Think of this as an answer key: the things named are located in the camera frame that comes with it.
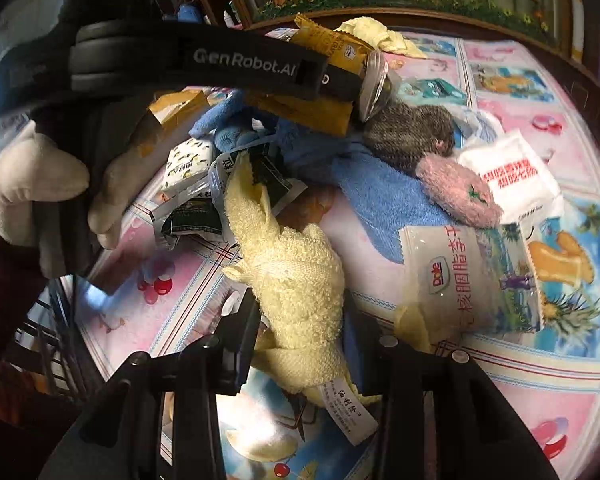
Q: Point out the person's left forearm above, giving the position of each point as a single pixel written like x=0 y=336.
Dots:
x=0 y=270

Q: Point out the printed bed sheet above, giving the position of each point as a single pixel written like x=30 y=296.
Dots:
x=555 y=375

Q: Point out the pink fluffy sock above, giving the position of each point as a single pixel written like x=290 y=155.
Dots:
x=455 y=192

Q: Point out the teal packet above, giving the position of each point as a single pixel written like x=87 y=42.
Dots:
x=430 y=91

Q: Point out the black metal rack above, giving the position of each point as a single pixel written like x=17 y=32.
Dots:
x=55 y=350

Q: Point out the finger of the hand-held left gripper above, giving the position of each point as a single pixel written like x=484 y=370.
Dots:
x=335 y=82

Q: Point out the clear fruit snack bag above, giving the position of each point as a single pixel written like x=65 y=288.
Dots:
x=460 y=280

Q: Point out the person's left hand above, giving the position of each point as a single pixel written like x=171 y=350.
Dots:
x=25 y=180

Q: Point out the pale yellow cloth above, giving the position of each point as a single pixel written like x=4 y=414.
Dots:
x=375 y=32

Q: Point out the yellow snack packet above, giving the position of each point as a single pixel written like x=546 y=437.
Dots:
x=330 y=45

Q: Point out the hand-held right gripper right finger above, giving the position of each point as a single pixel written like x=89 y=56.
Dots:
x=365 y=360

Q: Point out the blue bottle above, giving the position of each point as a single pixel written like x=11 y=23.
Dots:
x=187 y=12

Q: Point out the blue towel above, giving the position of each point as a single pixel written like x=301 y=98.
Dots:
x=375 y=200

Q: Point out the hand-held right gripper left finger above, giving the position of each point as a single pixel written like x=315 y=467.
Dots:
x=242 y=355

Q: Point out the dark green silver packet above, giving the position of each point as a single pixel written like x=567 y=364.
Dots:
x=190 y=220
x=275 y=180

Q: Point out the small white green-print packet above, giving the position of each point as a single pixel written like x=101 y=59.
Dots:
x=187 y=162

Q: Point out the pale yellow towel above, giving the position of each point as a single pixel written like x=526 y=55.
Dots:
x=290 y=270

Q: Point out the dark speckled sock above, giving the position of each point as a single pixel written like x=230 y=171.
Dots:
x=410 y=135

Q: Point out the white packet with red print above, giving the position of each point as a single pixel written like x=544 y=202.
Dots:
x=520 y=180

